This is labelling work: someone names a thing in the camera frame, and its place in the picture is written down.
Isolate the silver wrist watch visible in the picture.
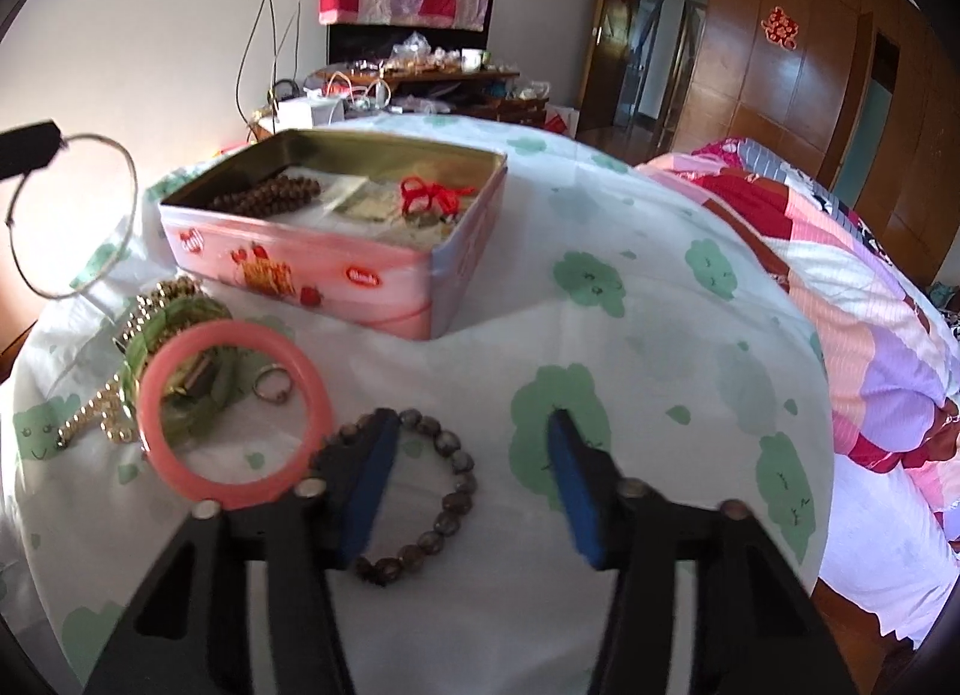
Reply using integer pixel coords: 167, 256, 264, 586
166, 349, 221, 401

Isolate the wooden tv cabinet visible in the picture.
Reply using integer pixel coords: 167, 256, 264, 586
308, 68, 550, 127

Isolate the clear plastic bag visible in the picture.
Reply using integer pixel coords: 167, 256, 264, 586
386, 32, 433, 71

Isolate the white green cloud bedsheet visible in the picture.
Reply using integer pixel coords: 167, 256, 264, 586
2, 117, 833, 693

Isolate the wooden door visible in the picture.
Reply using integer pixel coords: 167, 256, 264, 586
578, 0, 640, 140

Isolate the wooden wardrobe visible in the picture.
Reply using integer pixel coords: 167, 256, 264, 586
631, 0, 958, 285

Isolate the pink patchwork quilt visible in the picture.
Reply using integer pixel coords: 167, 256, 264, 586
641, 138, 958, 645

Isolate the printed paper sheet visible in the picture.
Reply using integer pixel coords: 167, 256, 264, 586
283, 174, 404, 237

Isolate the dark bead bracelet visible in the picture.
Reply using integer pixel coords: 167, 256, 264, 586
310, 405, 480, 588

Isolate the white mug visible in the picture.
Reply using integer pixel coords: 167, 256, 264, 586
460, 49, 490, 73

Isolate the white box on cabinet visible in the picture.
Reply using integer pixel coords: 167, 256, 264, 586
277, 94, 345, 131

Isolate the black television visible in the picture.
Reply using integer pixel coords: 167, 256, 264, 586
325, 0, 493, 63

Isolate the green jade bangle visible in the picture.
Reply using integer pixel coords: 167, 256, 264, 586
120, 297, 249, 450

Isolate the thin silver hoop bangle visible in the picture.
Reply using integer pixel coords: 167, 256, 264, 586
3, 133, 140, 302

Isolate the hanging black cable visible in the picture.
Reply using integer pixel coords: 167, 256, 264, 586
234, 0, 306, 142

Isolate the red double happiness sticker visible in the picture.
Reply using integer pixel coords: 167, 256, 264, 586
760, 5, 799, 52

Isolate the brown wooden bead bracelet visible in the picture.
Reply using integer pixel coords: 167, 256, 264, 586
206, 172, 322, 221

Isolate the pink bangle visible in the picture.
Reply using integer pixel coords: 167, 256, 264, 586
137, 320, 334, 510

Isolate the pink rectangular tin box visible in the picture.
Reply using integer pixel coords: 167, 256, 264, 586
160, 125, 508, 341

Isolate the small silver ring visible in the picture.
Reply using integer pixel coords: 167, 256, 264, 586
250, 362, 295, 406

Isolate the red string charm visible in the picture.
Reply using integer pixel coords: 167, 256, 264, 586
398, 175, 478, 221

